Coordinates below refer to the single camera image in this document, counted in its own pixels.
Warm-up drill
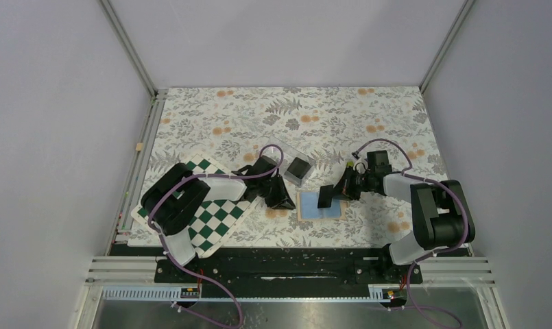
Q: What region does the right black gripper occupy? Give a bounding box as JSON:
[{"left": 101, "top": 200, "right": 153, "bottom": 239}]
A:
[{"left": 326, "top": 165, "right": 375, "bottom": 201}]

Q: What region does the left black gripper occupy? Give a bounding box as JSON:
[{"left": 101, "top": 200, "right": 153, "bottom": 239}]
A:
[{"left": 258, "top": 174, "right": 296, "bottom": 210}]

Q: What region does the single black credit card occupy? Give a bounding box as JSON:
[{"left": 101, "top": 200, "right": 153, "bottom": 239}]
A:
[{"left": 317, "top": 184, "right": 335, "bottom": 209}]

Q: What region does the tan card holder wallet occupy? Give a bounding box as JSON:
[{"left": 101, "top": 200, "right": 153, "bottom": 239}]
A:
[{"left": 296, "top": 189, "right": 350, "bottom": 223}]

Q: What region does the clear acrylic card box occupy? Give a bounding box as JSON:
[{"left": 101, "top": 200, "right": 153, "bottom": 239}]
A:
[{"left": 267, "top": 136, "right": 316, "bottom": 187}]

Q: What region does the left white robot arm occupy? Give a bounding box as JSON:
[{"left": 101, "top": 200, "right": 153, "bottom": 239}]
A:
[{"left": 139, "top": 156, "right": 296, "bottom": 282}]

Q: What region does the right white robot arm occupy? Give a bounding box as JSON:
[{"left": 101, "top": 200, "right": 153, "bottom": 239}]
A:
[{"left": 317, "top": 151, "right": 475, "bottom": 282}]

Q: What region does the green white chessboard mat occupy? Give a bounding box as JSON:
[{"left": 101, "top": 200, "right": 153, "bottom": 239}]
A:
[{"left": 131, "top": 153, "right": 259, "bottom": 260}]

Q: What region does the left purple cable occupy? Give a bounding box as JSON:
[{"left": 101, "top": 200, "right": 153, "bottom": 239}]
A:
[{"left": 146, "top": 144, "right": 286, "bottom": 329}]

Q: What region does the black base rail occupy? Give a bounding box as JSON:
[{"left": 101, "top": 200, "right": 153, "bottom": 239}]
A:
[{"left": 86, "top": 245, "right": 492, "bottom": 303}]

